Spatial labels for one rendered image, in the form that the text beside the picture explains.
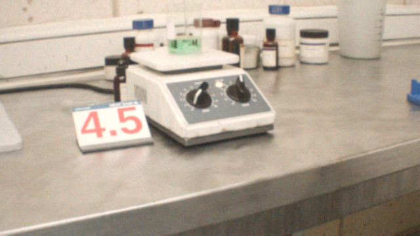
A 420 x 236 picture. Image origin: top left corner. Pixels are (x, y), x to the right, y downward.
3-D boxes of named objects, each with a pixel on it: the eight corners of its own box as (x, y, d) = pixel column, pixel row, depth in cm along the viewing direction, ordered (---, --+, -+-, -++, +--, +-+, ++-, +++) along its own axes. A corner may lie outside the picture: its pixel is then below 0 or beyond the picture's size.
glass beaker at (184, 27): (195, 60, 72) (194, 0, 70) (159, 59, 74) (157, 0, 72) (210, 53, 78) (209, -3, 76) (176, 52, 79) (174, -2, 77)
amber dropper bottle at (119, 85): (110, 105, 84) (107, 61, 82) (121, 100, 87) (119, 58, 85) (126, 106, 83) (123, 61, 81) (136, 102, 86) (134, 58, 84)
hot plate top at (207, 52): (242, 62, 73) (242, 56, 73) (159, 71, 67) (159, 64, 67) (201, 51, 83) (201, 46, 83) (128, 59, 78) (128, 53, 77)
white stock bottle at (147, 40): (142, 74, 108) (140, 18, 105) (167, 77, 105) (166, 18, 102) (121, 80, 103) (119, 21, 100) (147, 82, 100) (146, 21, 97)
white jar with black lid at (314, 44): (302, 58, 124) (302, 27, 122) (330, 59, 122) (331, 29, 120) (296, 63, 118) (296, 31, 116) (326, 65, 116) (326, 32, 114)
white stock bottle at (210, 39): (224, 73, 107) (223, 18, 105) (195, 75, 105) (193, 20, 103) (212, 68, 113) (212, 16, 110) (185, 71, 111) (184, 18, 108)
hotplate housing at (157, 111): (277, 132, 69) (278, 70, 66) (184, 149, 63) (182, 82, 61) (199, 98, 88) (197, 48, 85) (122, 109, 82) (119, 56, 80)
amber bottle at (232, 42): (227, 75, 106) (226, 19, 103) (218, 71, 110) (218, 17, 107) (247, 73, 107) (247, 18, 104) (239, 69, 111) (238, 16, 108)
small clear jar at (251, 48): (263, 67, 113) (263, 37, 111) (241, 71, 110) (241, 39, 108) (246, 63, 118) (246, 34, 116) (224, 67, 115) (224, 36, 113)
